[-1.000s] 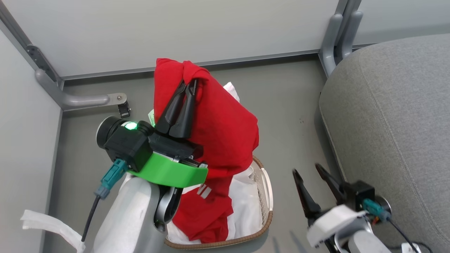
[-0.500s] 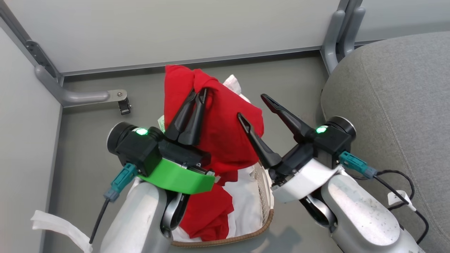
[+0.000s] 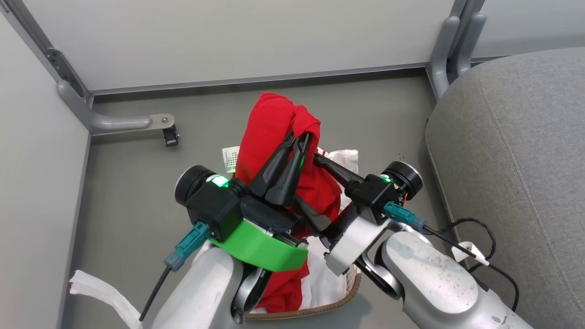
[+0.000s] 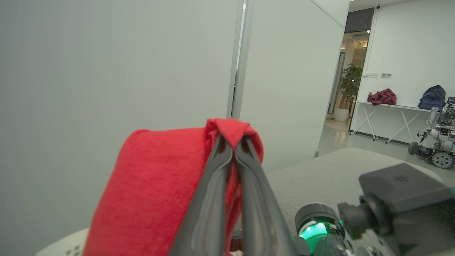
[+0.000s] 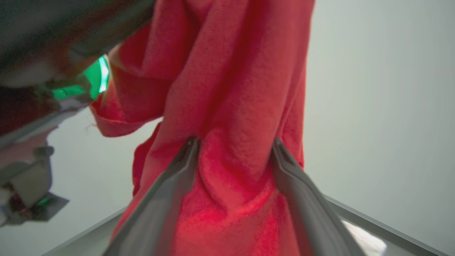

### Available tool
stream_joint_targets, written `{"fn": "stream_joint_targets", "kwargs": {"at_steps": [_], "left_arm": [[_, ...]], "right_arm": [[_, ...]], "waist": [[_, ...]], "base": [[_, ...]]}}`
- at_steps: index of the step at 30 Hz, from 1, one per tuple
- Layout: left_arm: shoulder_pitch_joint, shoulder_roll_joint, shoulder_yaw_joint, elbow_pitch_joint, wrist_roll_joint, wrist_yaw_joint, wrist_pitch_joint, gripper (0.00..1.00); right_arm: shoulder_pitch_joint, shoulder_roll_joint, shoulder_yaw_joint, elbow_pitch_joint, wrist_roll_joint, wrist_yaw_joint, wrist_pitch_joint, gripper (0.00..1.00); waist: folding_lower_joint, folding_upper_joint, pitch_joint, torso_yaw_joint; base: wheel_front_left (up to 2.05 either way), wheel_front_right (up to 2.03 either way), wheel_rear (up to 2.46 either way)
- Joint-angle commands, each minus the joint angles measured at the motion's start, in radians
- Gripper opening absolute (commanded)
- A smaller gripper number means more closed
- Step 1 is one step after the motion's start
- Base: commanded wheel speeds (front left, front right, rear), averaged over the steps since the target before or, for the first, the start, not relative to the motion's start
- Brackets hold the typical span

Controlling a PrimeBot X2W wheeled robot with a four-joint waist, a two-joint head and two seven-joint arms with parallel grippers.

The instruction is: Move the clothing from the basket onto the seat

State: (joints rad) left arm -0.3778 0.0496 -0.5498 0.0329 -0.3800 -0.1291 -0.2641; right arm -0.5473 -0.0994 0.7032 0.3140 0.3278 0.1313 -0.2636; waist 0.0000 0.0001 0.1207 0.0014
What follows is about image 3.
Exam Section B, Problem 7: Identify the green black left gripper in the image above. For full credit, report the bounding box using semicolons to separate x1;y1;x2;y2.
211;131;311;273

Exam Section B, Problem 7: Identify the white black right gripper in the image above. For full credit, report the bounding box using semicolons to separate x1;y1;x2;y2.
292;153;390;277

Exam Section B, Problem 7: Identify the red garment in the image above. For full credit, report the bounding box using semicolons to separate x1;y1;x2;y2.
234;91;343;314

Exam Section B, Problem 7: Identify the woven laundry basket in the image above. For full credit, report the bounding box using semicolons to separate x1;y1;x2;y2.
245;267;362;320

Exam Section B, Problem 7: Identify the white printed care label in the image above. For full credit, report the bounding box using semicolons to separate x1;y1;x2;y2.
222;146;241;175

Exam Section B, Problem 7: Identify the white garment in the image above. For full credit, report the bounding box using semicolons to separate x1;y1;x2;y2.
299;148;362;312

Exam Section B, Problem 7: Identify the grey partition foot with caster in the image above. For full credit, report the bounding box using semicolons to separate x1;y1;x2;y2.
56;80;180;148

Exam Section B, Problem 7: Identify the grey forked partition foot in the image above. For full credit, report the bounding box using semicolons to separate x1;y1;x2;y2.
426;0;488;100

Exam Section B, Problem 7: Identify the grey fabric sofa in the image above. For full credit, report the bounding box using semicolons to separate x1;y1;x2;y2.
425;48;585;329

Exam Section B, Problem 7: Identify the white cloth strip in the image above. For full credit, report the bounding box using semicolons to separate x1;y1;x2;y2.
69;270;143;329

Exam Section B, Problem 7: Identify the right black cable teal plug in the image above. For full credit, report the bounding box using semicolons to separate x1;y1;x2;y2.
383;201;521;314

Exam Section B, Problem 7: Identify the black cable teal plug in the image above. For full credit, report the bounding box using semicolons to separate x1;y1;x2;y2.
383;201;521;314
138;222;212;322

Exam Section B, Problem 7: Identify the left black cable teal plug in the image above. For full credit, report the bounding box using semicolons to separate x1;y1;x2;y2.
138;222;212;322

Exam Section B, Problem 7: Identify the white cable label tag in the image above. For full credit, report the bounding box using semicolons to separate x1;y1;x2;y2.
451;241;490;266

